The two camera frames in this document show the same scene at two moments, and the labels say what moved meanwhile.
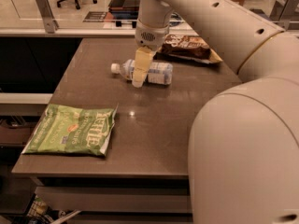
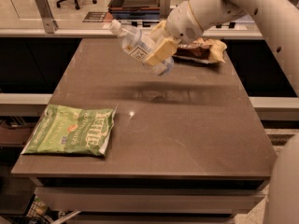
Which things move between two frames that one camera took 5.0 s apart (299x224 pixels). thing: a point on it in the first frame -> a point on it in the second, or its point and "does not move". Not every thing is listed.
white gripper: (150, 36) -> (181, 24)
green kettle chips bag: (70, 130) does not move
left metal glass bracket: (49, 23) does not move
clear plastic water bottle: (159, 73) -> (137, 45)
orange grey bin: (125, 3) does not move
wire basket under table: (40, 213) does not move
